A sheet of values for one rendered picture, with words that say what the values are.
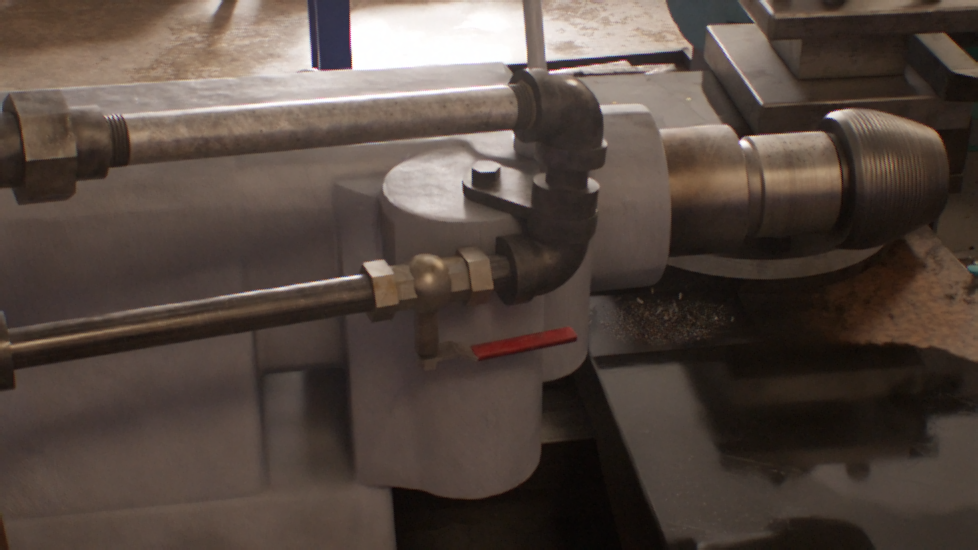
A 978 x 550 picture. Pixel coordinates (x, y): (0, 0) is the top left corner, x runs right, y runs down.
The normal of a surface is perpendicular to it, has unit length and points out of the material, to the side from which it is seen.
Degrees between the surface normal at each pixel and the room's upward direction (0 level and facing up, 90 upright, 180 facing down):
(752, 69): 0
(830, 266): 34
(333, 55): 90
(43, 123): 56
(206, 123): 46
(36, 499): 66
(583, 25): 0
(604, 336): 0
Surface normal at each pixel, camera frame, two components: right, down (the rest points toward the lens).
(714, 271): -0.15, -0.45
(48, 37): 0.00, -0.86
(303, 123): 0.47, 0.00
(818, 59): 0.12, 0.50
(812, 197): 0.15, 0.27
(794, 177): 0.13, -0.11
